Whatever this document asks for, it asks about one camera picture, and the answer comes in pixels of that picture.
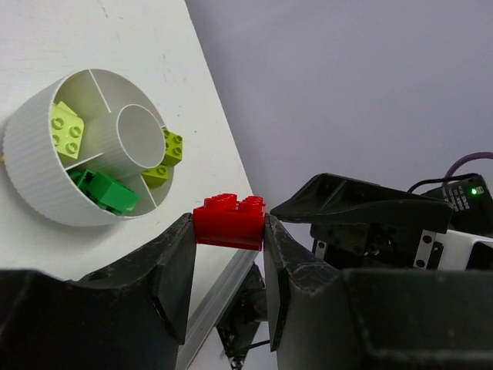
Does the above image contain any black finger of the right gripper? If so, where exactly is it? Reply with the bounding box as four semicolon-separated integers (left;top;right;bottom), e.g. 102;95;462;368
270;173;454;231

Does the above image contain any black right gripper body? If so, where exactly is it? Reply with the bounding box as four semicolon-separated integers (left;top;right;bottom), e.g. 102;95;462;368
310;221;450;270

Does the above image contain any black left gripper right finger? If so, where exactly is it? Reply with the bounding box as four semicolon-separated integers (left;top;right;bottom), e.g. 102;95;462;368
263;216;492;369

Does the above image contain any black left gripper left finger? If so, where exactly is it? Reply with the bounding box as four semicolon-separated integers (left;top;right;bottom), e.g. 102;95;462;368
1;213;196;369

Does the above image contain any red curved lego with green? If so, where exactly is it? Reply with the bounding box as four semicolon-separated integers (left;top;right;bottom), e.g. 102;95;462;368
193;193;266;251

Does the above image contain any dark green lego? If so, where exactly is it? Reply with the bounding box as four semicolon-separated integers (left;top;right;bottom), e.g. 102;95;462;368
75;170;139;215

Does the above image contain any lime green square lego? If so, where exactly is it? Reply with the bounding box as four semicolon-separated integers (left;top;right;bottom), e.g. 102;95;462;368
142;164;169;189

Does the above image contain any pale green curved lego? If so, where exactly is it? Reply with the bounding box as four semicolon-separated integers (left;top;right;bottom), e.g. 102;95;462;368
50;101;85;160

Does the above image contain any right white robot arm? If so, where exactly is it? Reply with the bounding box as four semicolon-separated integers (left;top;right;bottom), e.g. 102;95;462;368
271;173;492;271

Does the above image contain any white round divided container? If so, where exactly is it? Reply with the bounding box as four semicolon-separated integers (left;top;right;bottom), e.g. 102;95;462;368
2;69;174;227

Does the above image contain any aluminium table front rail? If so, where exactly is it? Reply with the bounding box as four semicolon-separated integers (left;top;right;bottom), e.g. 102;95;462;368
176;244;257;369

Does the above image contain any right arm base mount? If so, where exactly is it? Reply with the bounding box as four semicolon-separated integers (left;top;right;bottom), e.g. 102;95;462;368
216;263;268;369

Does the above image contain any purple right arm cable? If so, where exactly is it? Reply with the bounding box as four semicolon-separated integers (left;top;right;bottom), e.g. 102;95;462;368
442;151;493;186

